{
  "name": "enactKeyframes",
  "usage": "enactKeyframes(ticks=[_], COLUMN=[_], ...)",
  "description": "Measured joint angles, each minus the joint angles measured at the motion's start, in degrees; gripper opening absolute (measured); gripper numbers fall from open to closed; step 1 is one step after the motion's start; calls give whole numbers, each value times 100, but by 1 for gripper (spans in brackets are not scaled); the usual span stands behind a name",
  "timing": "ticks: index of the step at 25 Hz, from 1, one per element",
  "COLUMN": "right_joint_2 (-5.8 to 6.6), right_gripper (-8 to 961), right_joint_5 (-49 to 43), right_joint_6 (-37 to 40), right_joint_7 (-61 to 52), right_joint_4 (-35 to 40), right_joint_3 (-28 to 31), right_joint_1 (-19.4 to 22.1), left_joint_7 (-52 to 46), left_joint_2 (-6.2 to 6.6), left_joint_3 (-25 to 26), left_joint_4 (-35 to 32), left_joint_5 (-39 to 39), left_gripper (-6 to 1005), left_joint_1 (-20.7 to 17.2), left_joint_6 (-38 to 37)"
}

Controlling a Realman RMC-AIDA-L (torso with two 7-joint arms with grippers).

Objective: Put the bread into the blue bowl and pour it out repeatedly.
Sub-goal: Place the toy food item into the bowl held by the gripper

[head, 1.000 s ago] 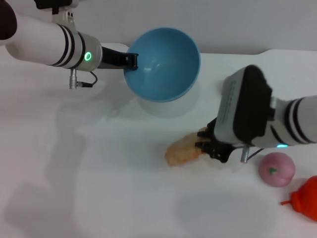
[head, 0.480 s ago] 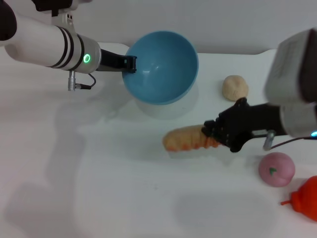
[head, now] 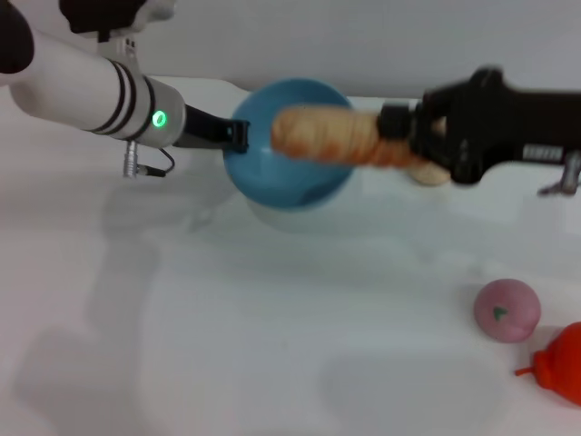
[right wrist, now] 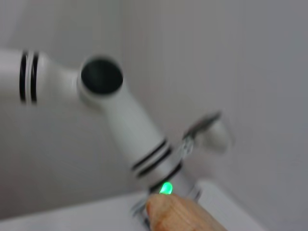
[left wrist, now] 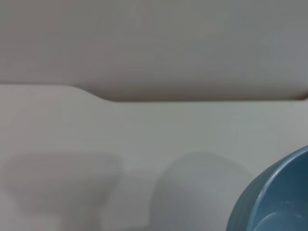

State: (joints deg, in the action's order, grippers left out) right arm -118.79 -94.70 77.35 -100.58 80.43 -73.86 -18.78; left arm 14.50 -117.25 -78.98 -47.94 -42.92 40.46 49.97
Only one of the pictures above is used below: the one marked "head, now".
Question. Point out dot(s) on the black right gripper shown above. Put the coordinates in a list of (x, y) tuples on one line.
[(490, 127)]

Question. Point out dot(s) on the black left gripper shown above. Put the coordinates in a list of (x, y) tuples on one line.
[(202, 131)]

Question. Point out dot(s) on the blue ceramic bowl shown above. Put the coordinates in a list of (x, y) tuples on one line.
[(281, 181)]

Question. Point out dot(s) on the long orange striped bread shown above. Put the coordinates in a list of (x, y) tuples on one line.
[(327, 136)]

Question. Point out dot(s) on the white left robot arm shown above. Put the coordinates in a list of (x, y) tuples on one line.
[(77, 86)]

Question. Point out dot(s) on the round beige bun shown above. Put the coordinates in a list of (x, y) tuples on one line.
[(431, 177)]

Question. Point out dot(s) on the pink peach bun green leaf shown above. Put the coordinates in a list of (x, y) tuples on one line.
[(510, 313)]

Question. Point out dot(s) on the red rubber toy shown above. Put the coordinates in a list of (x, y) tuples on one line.
[(560, 368)]

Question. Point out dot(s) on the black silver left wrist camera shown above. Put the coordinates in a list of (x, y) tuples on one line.
[(113, 18)]

